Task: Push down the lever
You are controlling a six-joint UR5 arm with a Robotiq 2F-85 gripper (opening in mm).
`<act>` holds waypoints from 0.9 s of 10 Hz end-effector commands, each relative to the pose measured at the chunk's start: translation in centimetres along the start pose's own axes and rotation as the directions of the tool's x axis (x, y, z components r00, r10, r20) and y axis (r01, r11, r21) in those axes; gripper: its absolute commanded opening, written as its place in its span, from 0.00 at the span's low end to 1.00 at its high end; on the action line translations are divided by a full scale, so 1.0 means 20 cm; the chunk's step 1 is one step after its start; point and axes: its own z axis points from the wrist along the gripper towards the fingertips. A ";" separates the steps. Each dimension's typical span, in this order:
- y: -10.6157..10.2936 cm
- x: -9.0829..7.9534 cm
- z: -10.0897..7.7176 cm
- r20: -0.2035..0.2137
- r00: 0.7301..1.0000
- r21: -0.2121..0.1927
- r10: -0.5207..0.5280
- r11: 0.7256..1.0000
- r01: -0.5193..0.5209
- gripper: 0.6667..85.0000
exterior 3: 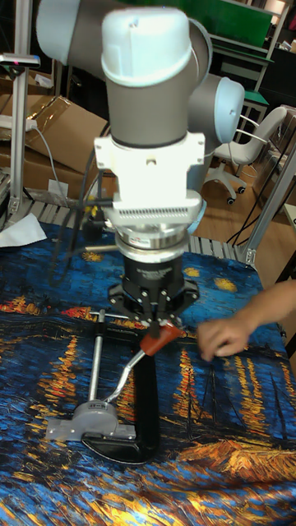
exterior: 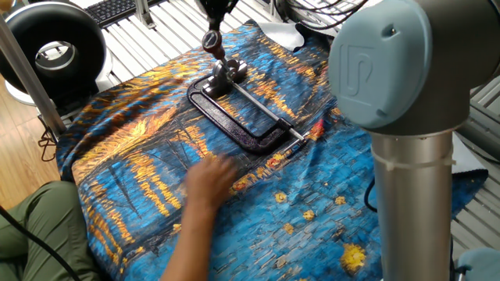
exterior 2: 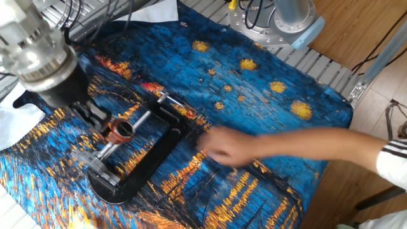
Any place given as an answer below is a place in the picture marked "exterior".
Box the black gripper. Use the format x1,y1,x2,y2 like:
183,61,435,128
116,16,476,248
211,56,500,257
195,0,240,32

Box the black C-clamp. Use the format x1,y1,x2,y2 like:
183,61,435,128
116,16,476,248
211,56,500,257
186,73,309,156

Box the person's bare forearm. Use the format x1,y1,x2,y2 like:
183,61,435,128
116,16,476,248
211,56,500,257
159,202,220,281

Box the grey metal lever base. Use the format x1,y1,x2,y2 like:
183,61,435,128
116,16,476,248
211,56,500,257
202,58,249,99

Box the person's hand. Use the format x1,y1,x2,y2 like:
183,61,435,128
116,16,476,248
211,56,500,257
184,154,239,212

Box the white cloth sheet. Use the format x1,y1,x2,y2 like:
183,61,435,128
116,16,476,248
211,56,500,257
452,131,488,173
255,21,306,52

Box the black keyboard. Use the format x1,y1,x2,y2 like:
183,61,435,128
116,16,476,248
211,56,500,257
84,0,138,29

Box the starry night patterned cloth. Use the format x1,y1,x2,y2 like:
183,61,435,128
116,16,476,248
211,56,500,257
55,19,489,281

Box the green trousers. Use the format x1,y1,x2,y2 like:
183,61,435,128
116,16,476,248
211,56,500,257
0,180,102,281

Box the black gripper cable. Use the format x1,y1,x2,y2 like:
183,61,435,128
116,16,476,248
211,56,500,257
273,0,370,31

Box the black ring lamp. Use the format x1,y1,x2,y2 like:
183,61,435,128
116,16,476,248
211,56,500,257
0,2,114,107

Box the aluminium frame post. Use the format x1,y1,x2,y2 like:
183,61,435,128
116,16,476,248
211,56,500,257
0,15,68,138

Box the dark cable bundle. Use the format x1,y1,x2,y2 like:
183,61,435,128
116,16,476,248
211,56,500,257
37,116,59,163

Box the thin black cable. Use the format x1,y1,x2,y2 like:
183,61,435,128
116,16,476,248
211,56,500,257
0,205,82,281

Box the aluminium extrusion rail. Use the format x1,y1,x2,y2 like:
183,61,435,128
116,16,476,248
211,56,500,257
455,73,500,162

